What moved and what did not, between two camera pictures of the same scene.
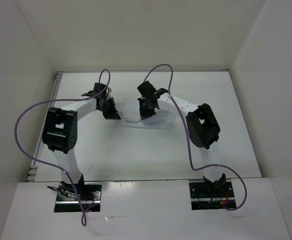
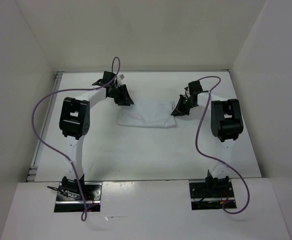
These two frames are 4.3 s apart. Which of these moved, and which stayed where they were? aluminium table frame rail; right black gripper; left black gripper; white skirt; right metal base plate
Moved: right black gripper; left black gripper
Stayed: white skirt; right metal base plate; aluminium table frame rail
